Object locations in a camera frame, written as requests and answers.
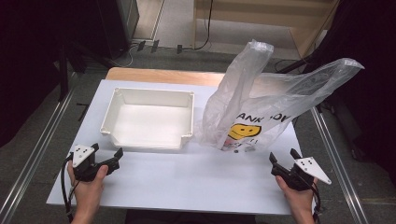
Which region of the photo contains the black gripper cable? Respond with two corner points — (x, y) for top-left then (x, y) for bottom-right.
(60, 152), (77, 224)
(310, 182), (322, 224)

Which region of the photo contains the person's right hand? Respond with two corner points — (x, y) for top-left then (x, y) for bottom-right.
(275, 175), (318, 217)

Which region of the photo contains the person's dark clothing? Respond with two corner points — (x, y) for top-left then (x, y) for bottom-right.
(124, 208), (258, 224)

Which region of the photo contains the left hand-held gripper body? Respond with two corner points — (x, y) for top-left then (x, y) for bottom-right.
(70, 144), (121, 183)

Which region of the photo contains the black metal stand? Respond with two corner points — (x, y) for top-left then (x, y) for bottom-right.
(57, 40), (71, 102)

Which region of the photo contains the light wooden shelf unit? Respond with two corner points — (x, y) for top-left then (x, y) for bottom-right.
(191, 0), (341, 61)

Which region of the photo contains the clear plastic bag yellow face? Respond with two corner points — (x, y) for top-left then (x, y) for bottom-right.
(193, 39), (365, 154)

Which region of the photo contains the white plastic bin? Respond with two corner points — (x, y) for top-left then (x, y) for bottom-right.
(99, 87), (196, 151)

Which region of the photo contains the black tripod stand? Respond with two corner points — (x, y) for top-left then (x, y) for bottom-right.
(276, 53), (316, 75)

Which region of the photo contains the black curtain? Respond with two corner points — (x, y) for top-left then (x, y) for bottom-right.
(311, 0), (396, 188)
(0, 0), (104, 148)

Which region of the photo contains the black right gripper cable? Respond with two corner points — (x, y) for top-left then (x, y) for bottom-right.
(310, 182), (322, 224)

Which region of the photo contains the black hanging cable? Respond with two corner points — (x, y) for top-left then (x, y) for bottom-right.
(193, 0), (216, 51)

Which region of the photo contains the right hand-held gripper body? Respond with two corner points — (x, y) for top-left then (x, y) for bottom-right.
(271, 157), (332, 191)

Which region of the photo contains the metal floor rail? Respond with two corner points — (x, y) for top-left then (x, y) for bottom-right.
(310, 105), (371, 224)
(0, 88), (76, 224)

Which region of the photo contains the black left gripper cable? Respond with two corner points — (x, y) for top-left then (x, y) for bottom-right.
(60, 152), (77, 224)

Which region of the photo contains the person's left hand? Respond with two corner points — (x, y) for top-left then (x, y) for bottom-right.
(66, 161), (109, 213)

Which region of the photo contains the dark cabinet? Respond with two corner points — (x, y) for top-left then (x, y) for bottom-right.
(92, 0), (140, 61)

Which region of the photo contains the white floor cable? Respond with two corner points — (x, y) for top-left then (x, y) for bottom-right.
(116, 43), (139, 68)

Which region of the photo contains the white table cover sheet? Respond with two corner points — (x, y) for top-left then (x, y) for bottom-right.
(46, 78), (319, 217)

